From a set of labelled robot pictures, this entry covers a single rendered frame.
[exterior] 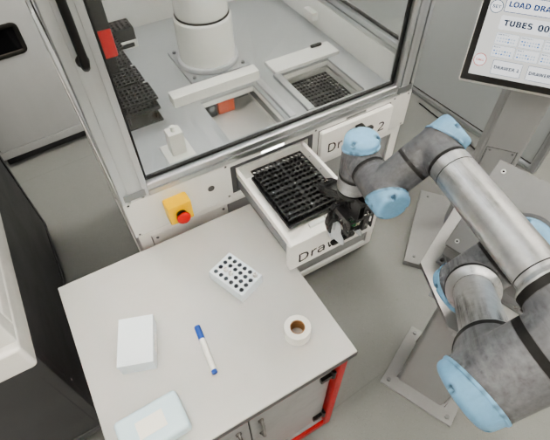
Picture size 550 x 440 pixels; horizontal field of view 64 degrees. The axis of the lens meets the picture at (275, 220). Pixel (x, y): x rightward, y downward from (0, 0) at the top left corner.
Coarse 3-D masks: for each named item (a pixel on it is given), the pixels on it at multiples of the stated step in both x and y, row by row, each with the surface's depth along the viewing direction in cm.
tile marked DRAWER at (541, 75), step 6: (528, 66) 146; (534, 66) 146; (528, 72) 146; (534, 72) 146; (540, 72) 145; (546, 72) 145; (528, 78) 147; (534, 78) 146; (540, 78) 146; (546, 78) 145; (546, 84) 145
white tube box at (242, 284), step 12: (228, 264) 125; (240, 264) 126; (216, 276) 123; (228, 276) 123; (240, 276) 123; (252, 276) 123; (228, 288) 122; (240, 288) 121; (252, 288) 122; (240, 300) 122
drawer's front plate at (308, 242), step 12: (324, 228) 116; (372, 228) 130; (300, 240) 114; (312, 240) 116; (324, 240) 119; (348, 240) 127; (288, 252) 115; (300, 252) 117; (324, 252) 124; (288, 264) 119; (300, 264) 122
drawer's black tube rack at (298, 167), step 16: (288, 160) 137; (304, 160) 137; (256, 176) 136; (272, 176) 132; (288, 176) 132; (304, 176) 137; (320, 176) 132; (272, 192) 128; (288, 192) 128; (304, 192) 128; (288, 208) 125; (320, 208) 129; (288, 224) 125
